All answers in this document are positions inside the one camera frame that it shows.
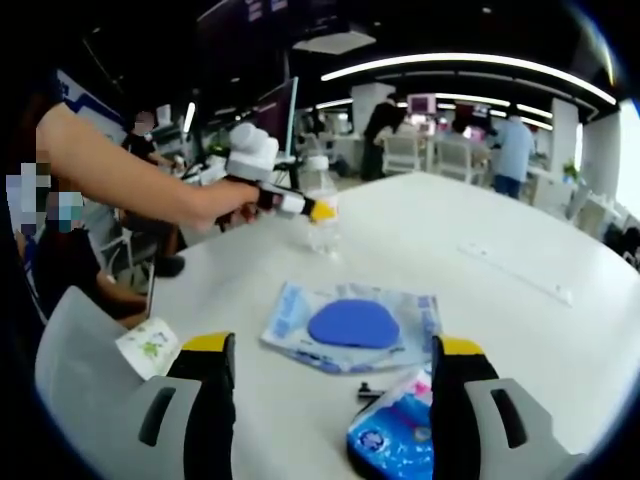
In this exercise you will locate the white mesh chair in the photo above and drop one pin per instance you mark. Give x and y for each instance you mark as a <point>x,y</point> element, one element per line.
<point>457,160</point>
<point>402,152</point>

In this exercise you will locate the grey office chair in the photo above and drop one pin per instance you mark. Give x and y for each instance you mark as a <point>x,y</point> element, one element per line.
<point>80,380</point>

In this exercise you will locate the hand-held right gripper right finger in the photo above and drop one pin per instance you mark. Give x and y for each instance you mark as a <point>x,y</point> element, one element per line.
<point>460,415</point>

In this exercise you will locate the white paper cup green print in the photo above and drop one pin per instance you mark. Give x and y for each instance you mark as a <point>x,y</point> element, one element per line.
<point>147,347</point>

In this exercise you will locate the green potted plant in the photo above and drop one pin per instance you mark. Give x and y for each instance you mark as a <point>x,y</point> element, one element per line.
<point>571,171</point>

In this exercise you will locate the blue tissue packet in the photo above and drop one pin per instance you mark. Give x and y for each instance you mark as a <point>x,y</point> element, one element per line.
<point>395,435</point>

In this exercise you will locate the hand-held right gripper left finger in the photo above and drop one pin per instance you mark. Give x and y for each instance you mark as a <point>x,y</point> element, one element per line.
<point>210,400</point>

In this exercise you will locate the person's left hand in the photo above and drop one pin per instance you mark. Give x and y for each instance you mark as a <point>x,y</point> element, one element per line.
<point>220,200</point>

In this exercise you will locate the large monitor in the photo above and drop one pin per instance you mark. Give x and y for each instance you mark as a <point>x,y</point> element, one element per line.
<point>277,115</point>

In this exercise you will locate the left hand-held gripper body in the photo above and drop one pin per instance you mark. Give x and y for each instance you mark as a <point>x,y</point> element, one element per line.
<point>252,155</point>

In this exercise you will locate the white table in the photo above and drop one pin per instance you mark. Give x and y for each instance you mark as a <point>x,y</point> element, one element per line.
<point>500,340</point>

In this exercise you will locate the clear plastic bottle red label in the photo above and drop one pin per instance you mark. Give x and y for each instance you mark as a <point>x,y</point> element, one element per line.
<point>320,180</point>

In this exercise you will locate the blue mouse pad package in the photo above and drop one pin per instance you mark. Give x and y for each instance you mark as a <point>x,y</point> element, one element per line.
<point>350,325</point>

